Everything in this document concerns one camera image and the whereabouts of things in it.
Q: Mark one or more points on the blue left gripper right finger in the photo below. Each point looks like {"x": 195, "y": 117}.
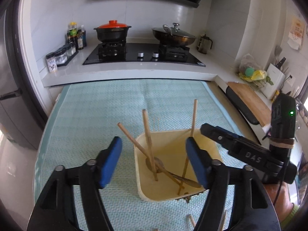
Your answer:
{"x": 200, "y": 161}

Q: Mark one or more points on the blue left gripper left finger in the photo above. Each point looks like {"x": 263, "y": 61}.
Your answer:
{"x": 107, "y": 162}

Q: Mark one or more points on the green sleeved forearm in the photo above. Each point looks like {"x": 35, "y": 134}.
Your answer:
{"x": 288, "y": 218}

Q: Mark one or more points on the person right hand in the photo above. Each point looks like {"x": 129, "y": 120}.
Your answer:
{"x": 280, "y": 198}

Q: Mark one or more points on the cream utensil holder box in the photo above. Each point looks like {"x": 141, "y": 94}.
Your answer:
{"x": 169, "y": 147}

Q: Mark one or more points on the light blue table mat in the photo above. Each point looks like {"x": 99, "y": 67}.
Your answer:
{"x": 84, "y": 121}

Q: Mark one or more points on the wooden cutting board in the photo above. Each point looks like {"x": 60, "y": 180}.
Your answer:
{"x": 248, "y": 103}

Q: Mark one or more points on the white knife block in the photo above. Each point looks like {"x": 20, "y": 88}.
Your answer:
{"x": 273, "y": 82}

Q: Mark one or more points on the grey refrigerator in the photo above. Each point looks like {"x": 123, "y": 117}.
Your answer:
{"x": 21, "y": 122}

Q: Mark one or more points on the yellow green fruit bag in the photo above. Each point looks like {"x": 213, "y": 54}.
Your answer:
{"x": 250, "y": 71}

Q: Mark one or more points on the black gas stove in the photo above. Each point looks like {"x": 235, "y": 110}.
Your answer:
{"x": 141, "y": 52}

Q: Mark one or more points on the dark glass kettle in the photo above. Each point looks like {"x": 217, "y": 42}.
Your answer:
{"x": 205, "y": 44}

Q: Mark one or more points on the white spice jar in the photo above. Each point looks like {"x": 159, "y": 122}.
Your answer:
{"x": 51, "y": 62}

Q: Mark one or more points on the spice jar rack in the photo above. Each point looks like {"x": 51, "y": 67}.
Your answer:
{"x": 65, "y": 54}

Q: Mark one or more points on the wok with glass lid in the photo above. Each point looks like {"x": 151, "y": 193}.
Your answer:
{"x": 173, "y": 36}

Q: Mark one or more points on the sauce bottles group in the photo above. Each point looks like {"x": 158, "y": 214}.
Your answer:
{"x": 76, "y": 35}

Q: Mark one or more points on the black pot red lid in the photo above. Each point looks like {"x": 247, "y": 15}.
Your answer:
{"x": 112, "y": 32}

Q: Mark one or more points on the wall calendar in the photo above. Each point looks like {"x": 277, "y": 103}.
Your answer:
{"x": 296, "y": 33}

